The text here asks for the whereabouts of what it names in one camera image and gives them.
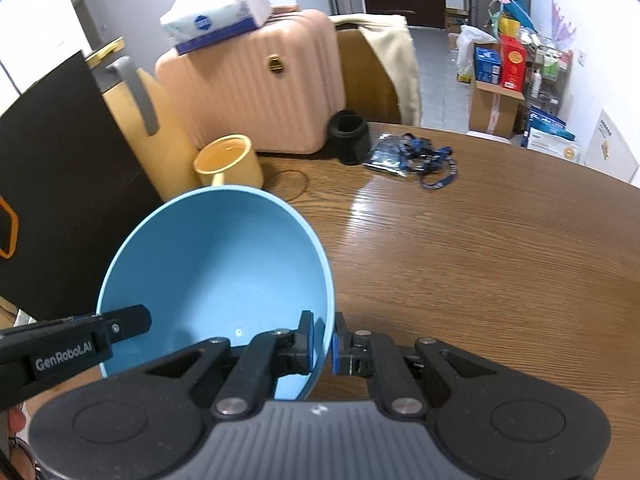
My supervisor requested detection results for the blue bowl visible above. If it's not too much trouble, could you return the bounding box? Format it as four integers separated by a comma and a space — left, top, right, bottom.
98, 185, 335, 400

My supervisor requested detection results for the person's left hand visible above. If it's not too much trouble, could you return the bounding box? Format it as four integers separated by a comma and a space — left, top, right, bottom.
6, 404, 26, 437

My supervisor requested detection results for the black cylindrical cup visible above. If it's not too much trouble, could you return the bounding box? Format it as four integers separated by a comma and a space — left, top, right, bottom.
326, 110, 371, 166

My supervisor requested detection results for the yellow ceramic mug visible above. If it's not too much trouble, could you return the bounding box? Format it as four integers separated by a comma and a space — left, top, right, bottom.
193, 134, 264, 188

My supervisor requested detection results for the brown cardboard box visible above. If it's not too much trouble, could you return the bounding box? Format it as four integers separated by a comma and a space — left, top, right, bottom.
469, 79, 525, 139

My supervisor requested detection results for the pink ribbed suitcase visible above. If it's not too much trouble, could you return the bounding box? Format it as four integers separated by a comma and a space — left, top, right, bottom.
155, 9, 346, 155

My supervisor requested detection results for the wooden chair with beige cloth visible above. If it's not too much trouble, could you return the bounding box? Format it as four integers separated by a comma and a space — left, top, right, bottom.
331, 13, 422, 127

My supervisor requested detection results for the white leaning board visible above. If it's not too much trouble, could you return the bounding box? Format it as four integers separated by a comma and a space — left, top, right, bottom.
582, 110, 639, 183

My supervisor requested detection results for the blue carton box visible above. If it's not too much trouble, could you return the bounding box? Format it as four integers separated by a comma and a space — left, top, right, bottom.
474, 46, 501, 84

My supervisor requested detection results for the white plastic bag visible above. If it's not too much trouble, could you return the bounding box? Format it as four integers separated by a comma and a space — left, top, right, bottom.
456, 25, 498, 84

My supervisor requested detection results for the red gift box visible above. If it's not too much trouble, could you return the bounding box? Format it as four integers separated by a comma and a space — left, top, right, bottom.
499, 35, 526, 92

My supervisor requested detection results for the white blue tissue pack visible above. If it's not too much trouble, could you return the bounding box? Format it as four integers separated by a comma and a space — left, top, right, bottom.
160, 0, 272, 54

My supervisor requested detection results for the blue police lanyard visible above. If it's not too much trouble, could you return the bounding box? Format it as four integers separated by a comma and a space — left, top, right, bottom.
361, 131, 458, 191

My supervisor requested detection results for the wire storage rack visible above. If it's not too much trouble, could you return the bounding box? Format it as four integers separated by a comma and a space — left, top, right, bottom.
516, 27, 573, 116

